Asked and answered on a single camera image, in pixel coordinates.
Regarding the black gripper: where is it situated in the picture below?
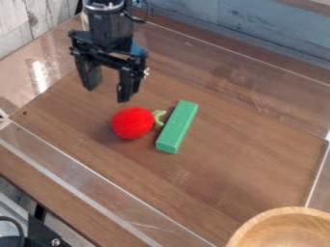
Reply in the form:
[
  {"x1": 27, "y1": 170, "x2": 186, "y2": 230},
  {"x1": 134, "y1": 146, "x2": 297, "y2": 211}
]
[{"x1": 69, "y1": 30, "x2": 149, "y2": 103}]

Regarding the red plush strawberry toy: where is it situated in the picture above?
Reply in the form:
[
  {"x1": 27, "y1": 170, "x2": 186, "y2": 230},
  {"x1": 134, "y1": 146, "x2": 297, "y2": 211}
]
[{"x1": 110, "y1": 106, "x2": 166, "y2": 140}]

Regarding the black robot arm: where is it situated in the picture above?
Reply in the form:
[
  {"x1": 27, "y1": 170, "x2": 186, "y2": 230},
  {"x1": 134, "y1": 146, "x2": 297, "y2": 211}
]
[{"x1": 69, "y1": 0, "x2": 149, "y2": 103}]

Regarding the green rectangular block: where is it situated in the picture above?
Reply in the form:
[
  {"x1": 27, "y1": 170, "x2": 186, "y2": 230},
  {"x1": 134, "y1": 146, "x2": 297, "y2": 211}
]
[{"x1": 157, "y1": 100, "x2": 199, "y2": 154}]

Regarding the wooden bowl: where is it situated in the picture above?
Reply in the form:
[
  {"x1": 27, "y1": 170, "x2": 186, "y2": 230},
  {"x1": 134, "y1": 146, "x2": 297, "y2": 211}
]
[{"x1": 226, "y1": 206, "x2": 330, "y2": 247}]

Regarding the clear acrylic enclosure wall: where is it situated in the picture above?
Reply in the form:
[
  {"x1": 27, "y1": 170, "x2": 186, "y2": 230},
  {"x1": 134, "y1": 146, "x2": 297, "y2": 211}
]
[{"x1": 0, "y1": 12, "x2": 330, "y2": 247}]

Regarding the black clamp with cable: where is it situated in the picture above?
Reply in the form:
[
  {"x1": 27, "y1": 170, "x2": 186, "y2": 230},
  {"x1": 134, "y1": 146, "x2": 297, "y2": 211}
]
[{"x1": 0, "y1": 216, "x2": 73, "y2": 247}]

